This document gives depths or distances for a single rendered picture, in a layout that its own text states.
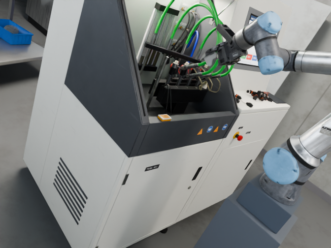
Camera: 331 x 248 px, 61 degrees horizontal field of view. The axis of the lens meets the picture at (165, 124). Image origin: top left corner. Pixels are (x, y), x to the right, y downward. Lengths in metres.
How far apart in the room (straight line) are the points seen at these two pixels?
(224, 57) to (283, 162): 0.46
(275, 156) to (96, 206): 0.81
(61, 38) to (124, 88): 0.54
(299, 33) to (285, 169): 2.54
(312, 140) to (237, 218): 0.43
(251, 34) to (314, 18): 2.37
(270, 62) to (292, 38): 2.38
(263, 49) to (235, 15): 0.69
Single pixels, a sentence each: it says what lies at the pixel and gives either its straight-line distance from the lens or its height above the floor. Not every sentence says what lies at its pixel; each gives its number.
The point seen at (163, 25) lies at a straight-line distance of 1.58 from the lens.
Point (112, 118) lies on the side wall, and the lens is 1.15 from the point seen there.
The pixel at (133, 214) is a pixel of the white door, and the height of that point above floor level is 0.38.
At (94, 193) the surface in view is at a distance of 1.35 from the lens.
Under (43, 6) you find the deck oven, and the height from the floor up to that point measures 0.38.
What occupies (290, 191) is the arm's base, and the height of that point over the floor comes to 0.95.
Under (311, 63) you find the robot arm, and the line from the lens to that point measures 1.07.
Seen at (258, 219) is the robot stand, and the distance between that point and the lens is 1.16.
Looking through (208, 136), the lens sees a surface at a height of 0.83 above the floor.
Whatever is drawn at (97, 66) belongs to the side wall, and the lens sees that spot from 1.23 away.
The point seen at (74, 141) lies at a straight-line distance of 1.43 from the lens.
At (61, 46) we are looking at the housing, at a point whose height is 0.94.
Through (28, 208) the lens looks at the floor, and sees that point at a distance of 1.89.
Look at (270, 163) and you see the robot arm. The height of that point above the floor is 1.06.
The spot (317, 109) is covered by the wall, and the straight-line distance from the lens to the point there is 3.52.
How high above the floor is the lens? 1.42
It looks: 26 degrees down
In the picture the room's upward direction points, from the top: 24 degrees clockwise
